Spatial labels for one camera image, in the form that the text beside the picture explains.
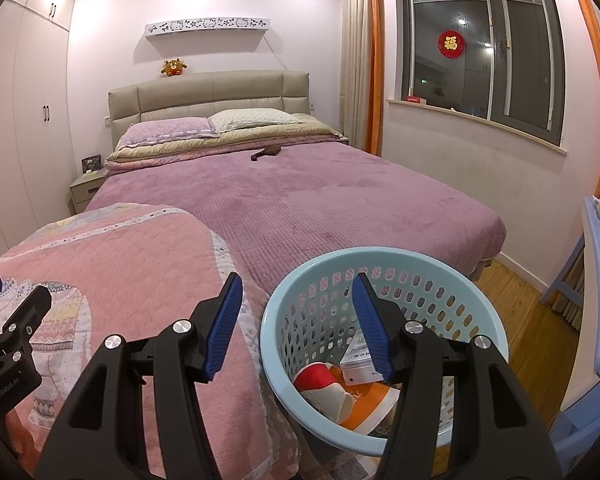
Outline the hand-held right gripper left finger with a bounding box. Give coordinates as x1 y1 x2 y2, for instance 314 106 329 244
34 272 244 480

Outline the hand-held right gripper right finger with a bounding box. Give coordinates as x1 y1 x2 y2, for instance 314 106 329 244
352 272 563 480

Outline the white cardboard box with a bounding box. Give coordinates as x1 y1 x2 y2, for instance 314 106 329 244
339 327 388 386

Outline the light blue plastic basket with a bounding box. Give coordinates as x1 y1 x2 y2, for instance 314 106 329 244
260 246 510 453

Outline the red and white carton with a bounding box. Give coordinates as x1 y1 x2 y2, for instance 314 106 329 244
294 361 356 423

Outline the orange paper cup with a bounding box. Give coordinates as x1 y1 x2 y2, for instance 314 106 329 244
340 365 401 433

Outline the purple blanket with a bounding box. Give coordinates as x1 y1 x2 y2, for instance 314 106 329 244
85 142 508 296

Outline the beige nightstand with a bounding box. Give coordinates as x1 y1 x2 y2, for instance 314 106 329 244
70 167 108 213

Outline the beige folded quilt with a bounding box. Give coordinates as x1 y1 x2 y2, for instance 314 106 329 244
105 114 345 171

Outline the white wardrobe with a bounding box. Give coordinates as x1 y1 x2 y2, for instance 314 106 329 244
0 0 88 281

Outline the purple pillow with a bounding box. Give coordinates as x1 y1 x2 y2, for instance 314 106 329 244
114 117 221 151

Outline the white pillow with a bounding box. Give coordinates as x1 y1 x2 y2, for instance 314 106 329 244
207 108 301 133

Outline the white window sill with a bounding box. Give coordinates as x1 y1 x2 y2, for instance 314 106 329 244
387 99 567 159

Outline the beige padded headboard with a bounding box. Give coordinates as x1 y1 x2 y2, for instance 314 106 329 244
107 70 312 148

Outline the grey framed window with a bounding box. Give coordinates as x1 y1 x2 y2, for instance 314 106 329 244
395 0 566 147

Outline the orange curtain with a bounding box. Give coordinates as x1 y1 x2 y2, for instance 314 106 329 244
362 0 385 158
567 0 600 198

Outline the beige curtain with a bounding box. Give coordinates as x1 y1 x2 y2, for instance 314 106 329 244
339 0 373 153

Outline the red round window sticker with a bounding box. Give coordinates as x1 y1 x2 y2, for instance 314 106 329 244
437 30 466 58

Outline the white wall shelf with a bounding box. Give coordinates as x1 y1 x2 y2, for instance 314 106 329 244
144 16 272 38

